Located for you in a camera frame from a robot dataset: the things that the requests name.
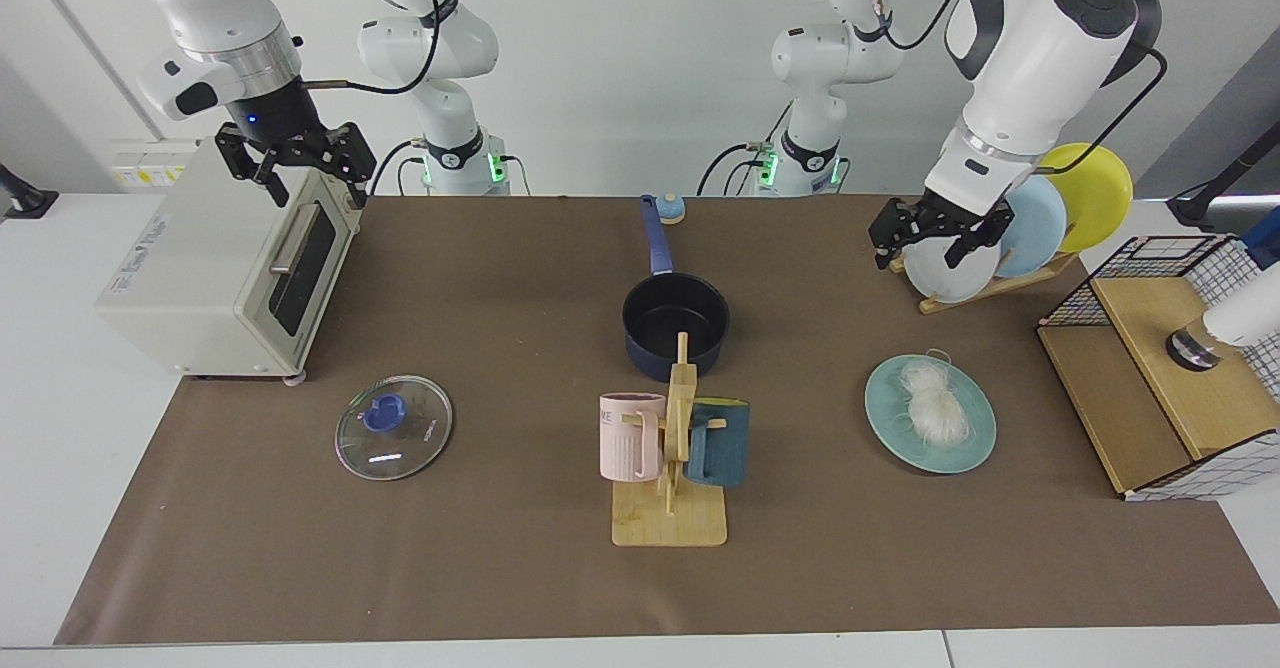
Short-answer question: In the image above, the white vermicelli bundle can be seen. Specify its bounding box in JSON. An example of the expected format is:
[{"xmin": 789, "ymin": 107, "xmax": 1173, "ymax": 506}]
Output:
[{"xmin": 895, "ymin": 358, "xmax": 973, "ymax": 447}]

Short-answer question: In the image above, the glass lid with blue knob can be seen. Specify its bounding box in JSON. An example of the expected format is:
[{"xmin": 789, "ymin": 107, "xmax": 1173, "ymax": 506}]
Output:
[{"xmin": 334, "ymin": 374, "xmax": 454, "ymax": 482}]

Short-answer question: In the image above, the white plate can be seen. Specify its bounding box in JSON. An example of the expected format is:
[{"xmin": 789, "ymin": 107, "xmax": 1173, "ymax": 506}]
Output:
[{"xmin": 903, "ymin": 233, "xmax": 1001, "ymax": 304}]

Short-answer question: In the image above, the wooden plate rack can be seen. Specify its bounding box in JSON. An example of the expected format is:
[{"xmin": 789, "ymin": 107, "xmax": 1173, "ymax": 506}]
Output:
[{"xmin": 888, "ymin": 248, "xmax": 1081, "ymax": 316}]

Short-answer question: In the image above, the light blue plate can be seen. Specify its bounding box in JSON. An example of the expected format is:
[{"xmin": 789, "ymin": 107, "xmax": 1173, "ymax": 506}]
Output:
[{"xmin": 995, "ymin": 176, "xmax": 1069, "ymax": 279}]

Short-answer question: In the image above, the yellow plate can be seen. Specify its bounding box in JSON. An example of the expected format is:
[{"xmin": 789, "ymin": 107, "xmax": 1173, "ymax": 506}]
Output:
[{"xmin": 1038, "ymin": 143, "xmax": 1135, "ymax": 254}]

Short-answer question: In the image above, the pale green plate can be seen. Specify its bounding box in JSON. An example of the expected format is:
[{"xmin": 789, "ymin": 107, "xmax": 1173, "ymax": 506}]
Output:
[{"xmin": 864, "ymin": 353, "xmax": 998, "ymax": 475}]

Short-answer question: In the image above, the pale toaster oven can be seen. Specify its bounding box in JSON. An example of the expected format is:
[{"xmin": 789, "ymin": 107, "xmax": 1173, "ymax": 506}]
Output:
[{"xmin": 95, "ymin": 136, "xmax": 363, "ymax": 387}]

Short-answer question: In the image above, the dark teal mug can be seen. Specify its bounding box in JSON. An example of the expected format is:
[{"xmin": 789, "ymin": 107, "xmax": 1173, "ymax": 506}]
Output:
[{"xmin": 686, "ymin": 399, "xmax": 751, "ymax": 489}]

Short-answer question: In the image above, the white cylinder with dark end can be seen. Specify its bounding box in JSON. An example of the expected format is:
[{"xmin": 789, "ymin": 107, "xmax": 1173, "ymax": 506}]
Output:
[{"xmin": 1165, "ymin": 268, "xmax": 1280, "ymax": 372}]

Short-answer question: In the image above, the blue object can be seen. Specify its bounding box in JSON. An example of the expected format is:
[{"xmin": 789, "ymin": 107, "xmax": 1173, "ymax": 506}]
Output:
[{"xmin": 1240, "ymin": 206, "xmax": 1280, "ymax": 271}]

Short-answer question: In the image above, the pink mug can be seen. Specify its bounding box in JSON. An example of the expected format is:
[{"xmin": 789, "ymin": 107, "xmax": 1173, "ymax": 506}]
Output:
[{"xmin": 599, "ymin": 393, "xmax": 668, "ymax": 482}]

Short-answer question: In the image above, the wooden cup stand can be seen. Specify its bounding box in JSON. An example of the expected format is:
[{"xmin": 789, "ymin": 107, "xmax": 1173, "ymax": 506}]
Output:
[{"xmin": 611, "ymin": 332, "xmax": 729, "ymax": 548}]

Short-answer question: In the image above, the brown table cloth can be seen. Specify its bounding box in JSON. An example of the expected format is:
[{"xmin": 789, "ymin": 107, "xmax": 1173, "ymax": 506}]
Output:
[{"xmin": 52, "ymin": 193, "xmax": 1280, "ymax": 646}]

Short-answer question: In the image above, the black base cable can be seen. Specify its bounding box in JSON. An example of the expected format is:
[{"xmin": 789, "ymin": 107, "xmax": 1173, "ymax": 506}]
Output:
[
  {"xmin": 366, "ymin": 138, "xmax": 429, "ymax": 197},
  {"xmin": 697, "ymin": 98, "xmax": 796, "ymax": 197}
]

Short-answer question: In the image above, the white wall socket strip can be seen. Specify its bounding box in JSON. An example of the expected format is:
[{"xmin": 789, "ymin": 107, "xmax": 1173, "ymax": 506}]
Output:
[{"xmin": 108, "ymin": 140, "xmax": 201, "ymax": 189}]

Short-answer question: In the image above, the wire basket with wooden floor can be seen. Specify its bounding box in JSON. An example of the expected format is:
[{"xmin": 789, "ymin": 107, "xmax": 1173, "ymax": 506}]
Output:
[{"xmin": 1036, "ymin": 234, "xmax": 1280, "ymax": 502}]

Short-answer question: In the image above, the dark blue pot with handle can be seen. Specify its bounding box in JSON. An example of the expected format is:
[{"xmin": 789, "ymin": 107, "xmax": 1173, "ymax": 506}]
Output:
[{"xmin": 622, "ymin": 194, "xmax": 732, "ymax": 383}]

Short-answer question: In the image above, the black clamp mount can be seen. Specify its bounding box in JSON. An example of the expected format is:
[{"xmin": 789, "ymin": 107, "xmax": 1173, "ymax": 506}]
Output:
[{"xmin": 0, "ymin": 163, "xmax": 59, "ymax": 219}]

